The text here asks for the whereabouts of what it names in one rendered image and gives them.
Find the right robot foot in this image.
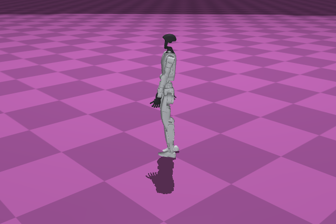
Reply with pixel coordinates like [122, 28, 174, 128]
[163, 145, 179, 152]

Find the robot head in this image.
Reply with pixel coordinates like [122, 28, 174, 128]
[163, 34, 176, 53]

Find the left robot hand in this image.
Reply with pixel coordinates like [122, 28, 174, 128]
[150, 93, 162, 108]

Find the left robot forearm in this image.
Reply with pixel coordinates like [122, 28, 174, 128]
[157, 75, 167, 98]

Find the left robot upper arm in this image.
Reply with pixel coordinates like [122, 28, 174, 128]
[160, 55, 175, 79]

